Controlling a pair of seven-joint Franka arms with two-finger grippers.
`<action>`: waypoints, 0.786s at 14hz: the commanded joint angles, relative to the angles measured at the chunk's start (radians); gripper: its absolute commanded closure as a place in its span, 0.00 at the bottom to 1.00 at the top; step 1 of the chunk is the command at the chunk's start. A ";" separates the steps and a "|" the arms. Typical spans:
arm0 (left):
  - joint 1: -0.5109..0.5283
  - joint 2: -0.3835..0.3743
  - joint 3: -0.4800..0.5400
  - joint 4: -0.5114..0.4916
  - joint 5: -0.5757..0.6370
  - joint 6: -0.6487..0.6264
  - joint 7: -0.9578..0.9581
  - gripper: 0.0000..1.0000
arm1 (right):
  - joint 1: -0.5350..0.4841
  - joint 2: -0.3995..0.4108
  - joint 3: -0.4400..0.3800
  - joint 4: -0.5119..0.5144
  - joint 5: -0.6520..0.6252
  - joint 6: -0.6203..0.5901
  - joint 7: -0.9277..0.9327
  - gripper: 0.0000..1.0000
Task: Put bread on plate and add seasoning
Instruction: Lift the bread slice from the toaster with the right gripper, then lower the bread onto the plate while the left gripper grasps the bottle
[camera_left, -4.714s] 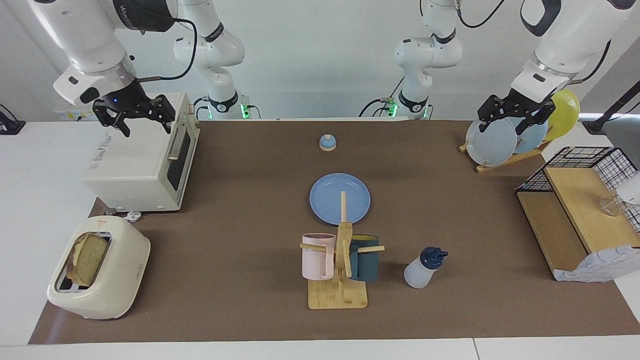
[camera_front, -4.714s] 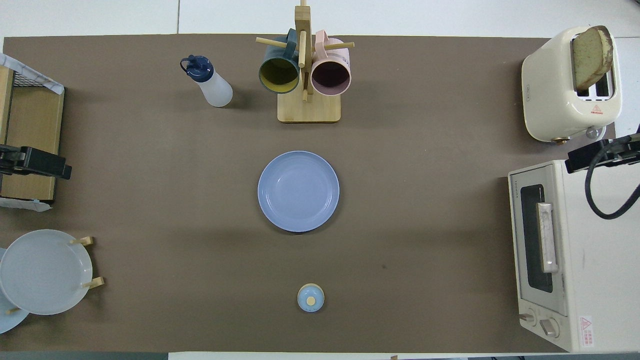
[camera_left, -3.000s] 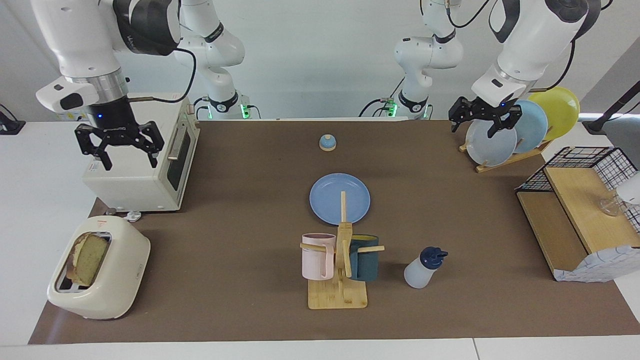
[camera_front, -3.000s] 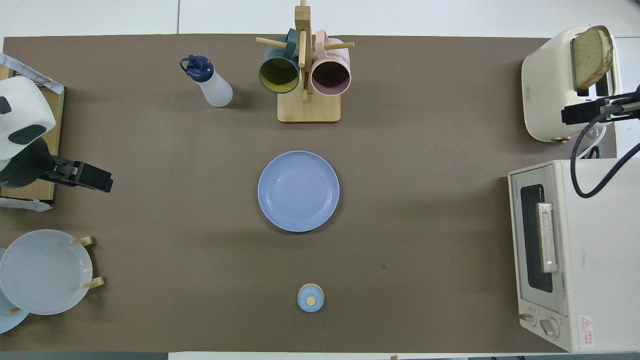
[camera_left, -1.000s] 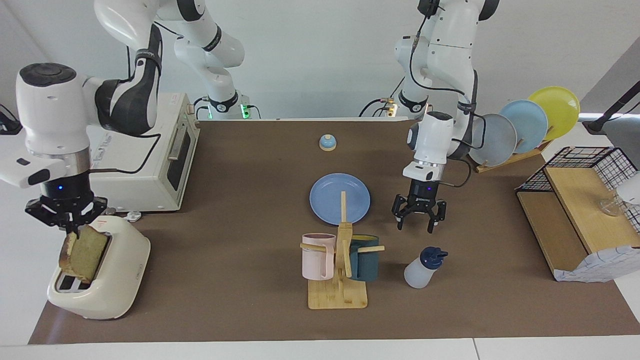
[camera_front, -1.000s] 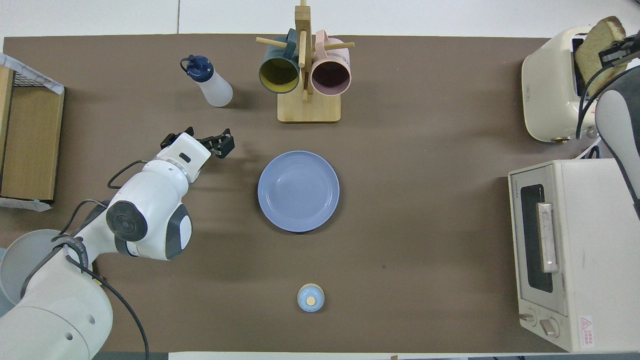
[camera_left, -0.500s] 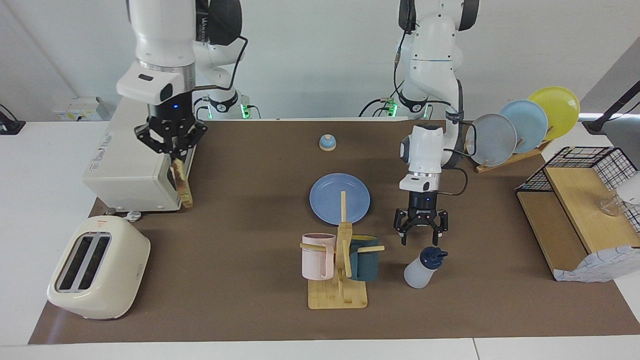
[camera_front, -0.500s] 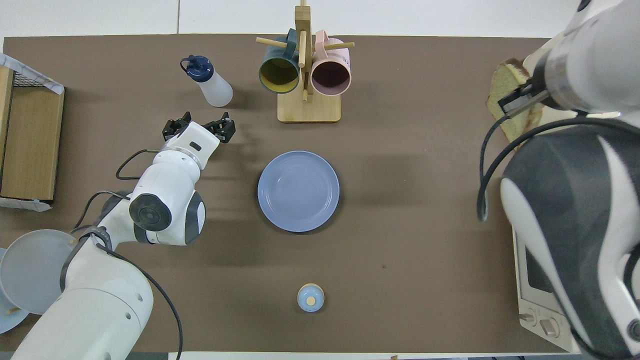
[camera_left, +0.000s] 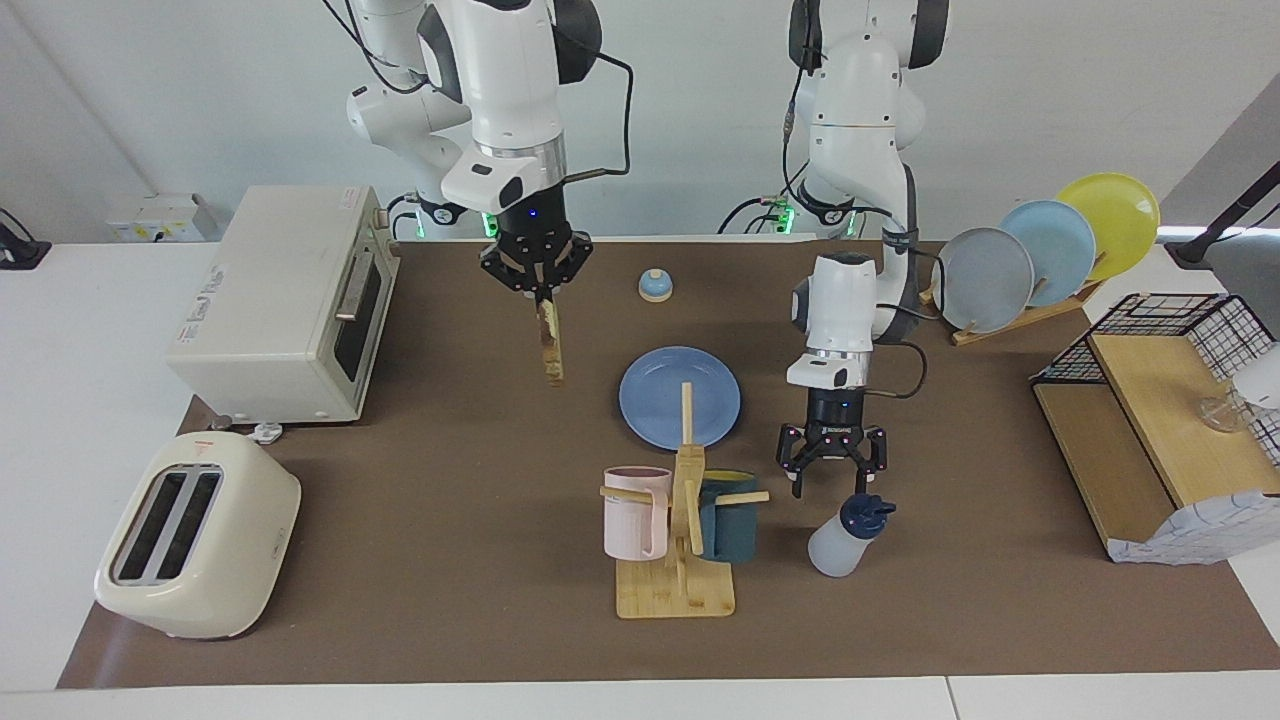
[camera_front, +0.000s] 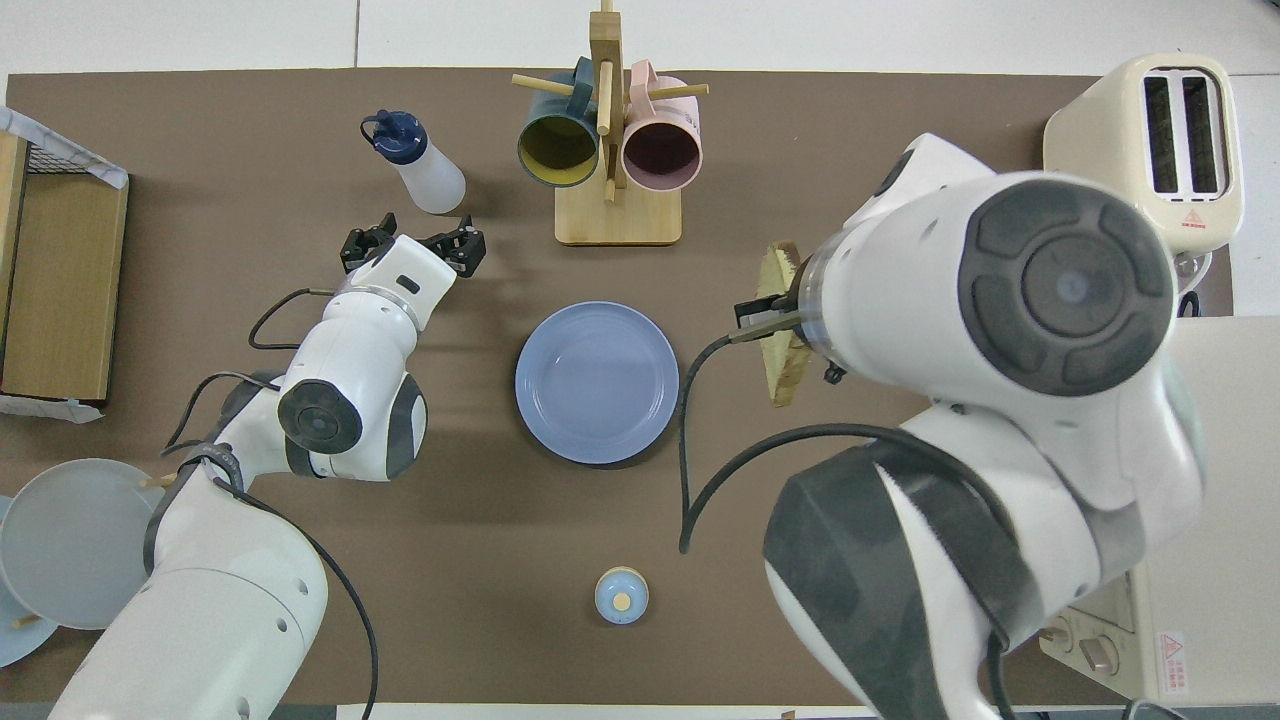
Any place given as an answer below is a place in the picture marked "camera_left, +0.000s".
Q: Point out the grey round plate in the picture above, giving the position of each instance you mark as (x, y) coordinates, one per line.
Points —
(985, 280)

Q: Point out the brown table mat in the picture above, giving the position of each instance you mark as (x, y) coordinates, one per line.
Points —
(450, 520)

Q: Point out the dark teal mug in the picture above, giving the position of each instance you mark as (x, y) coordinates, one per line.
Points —
(730, 530)

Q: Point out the white wall socket box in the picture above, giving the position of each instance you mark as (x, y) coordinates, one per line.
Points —
(160, 218)

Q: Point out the translucent squeeze bottle blue cap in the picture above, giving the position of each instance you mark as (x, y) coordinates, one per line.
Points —
(835, 550)

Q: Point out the toasted bread slice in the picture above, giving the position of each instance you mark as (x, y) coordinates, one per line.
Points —
(550, 350)

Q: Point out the white round container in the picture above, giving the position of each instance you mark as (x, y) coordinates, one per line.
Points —
(1262, 375)

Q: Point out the light blue round plate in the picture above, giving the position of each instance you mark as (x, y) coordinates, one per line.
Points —
(1060, 245)

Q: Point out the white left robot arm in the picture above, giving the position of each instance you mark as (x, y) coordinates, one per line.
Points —
(860, 110)

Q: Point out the white toaster oven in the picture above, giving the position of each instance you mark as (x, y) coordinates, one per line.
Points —
(270, 300)

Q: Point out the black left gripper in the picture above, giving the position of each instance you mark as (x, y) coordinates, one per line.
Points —
(838, 410)

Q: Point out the clear drinking glass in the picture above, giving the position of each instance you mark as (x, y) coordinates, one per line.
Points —
(1222, 412)

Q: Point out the cream two-slot toaster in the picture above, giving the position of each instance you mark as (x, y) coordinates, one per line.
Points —
(230, 560)

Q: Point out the small blue jar wooden knob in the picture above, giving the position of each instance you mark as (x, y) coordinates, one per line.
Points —
(655, 288)

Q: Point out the yellow round plate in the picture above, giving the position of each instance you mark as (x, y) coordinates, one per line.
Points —
(1115, 215)

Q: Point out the black pole stand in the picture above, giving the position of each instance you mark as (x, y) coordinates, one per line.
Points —
(1190, 255)

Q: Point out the wooden mug tree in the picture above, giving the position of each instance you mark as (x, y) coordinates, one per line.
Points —
(675, 595)

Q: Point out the wooden plate rack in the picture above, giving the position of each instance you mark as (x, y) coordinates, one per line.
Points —
(968, 336)

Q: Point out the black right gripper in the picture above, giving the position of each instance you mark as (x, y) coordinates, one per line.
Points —
(532, 220)

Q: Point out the pink mug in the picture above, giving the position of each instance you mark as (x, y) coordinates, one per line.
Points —
(630, 520)

